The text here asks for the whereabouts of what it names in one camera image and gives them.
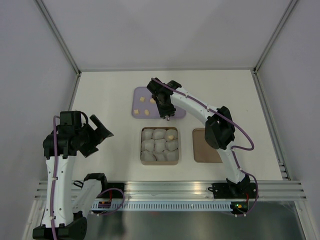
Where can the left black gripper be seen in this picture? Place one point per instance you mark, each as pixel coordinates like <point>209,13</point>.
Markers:
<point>88,149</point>

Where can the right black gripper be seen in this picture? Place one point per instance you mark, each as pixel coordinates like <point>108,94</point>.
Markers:
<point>170,111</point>

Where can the white oval chocolate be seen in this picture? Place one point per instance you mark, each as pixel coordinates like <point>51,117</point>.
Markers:
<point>146,112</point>

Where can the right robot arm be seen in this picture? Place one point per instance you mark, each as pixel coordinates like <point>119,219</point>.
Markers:
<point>219,132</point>

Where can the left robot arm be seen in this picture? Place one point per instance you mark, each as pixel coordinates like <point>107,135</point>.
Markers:
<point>63,218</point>

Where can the purple tray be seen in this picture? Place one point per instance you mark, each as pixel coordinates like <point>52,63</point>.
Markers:
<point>142,106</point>

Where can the gold tin box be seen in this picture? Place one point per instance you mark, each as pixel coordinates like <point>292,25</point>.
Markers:
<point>156,149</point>

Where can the gold tin lid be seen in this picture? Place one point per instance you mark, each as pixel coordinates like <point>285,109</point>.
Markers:
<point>202,152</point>

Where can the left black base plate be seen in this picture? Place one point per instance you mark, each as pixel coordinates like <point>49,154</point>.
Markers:
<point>112,190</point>

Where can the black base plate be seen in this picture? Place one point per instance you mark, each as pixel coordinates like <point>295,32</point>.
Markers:
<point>222,191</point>
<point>112,190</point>

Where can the aluminium rail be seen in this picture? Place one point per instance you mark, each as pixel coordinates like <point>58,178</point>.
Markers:
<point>283,190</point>

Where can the white slotted cable duct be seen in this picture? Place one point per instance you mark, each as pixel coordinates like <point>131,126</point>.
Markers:
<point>164,206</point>

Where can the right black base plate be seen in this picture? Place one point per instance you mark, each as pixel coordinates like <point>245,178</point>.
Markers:
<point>222,191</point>

